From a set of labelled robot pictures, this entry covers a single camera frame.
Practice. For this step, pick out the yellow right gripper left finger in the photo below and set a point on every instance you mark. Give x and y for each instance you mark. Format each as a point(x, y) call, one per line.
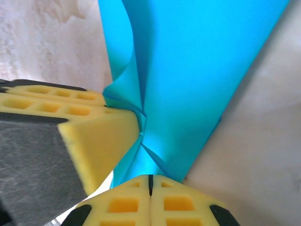
point(122, 207)

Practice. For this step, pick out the blue square paper sheet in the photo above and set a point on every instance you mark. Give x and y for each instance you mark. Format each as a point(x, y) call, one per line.
point(188, 70)

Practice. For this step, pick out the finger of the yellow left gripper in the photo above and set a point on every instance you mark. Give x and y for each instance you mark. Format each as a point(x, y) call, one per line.
point(70, 146)
point(58, 95)

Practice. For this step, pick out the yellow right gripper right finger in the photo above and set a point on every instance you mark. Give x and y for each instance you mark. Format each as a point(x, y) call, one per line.
point(178, 207)

